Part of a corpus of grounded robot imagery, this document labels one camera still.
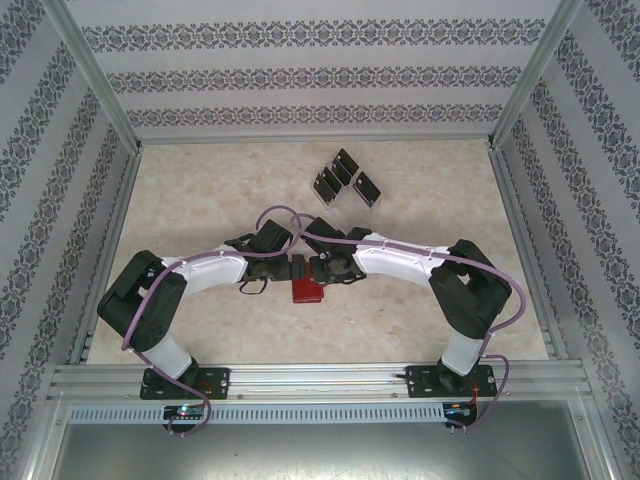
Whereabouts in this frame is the red card holder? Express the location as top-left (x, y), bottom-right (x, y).
top-left (292, 277), bottom-right (326, 305)

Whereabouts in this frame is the group of black packets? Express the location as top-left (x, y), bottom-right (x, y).
top-left (310, 147), bottom-right (385, 214)

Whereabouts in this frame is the black credit card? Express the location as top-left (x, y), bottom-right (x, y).
top-left (329, 157), bottom-right (355, 185)
top-left (335, 148), bottom-right (361, 174)
top-left (313, 167), bottom-right (344, 205)
top-left (351, 171), bottom-right (383, 209)

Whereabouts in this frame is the small circuit board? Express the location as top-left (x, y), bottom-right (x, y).
top-left (444, 402), bottom-right (479, 426)
top-left (163, 405), bottom-right (207, 420)

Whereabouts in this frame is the grey sheet metal panel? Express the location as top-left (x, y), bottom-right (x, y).
top-left (47, 399), bottom-right (609, 480)

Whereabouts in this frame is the aluminium mounting rail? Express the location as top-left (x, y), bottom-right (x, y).
top-left (49, 363), bottom-right (586, 401)

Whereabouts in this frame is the aluminium frame rail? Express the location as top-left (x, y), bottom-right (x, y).
top-left (492, 147), bottom-right (559, 359)
top-left (69, 144), bottom-right (144, 369)
top-left (137, 135), bottom-right (494, 147)

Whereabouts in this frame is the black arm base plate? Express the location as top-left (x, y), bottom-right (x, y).
top-left (407, 364), bottom-right (496, 399)
top-left (139, 367), bottom-right (231, 401)

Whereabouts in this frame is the slotted grey cable duct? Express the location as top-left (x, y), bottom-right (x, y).
top-left (67, 403), bottom-right (446, 424)

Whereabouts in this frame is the aluminium frame post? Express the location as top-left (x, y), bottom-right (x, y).
top-left (47, 0), bottom-right (144, 151)
top-left (487, 0), bottom-right (586, 149)

